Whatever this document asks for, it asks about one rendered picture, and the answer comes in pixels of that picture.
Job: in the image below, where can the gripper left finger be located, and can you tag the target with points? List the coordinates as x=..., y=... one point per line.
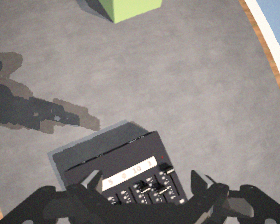
x=61, y=204

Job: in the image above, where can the black lighting desk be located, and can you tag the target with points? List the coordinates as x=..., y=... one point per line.
x=130, y=170

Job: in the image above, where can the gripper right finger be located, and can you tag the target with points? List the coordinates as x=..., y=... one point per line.
x=200, y=207

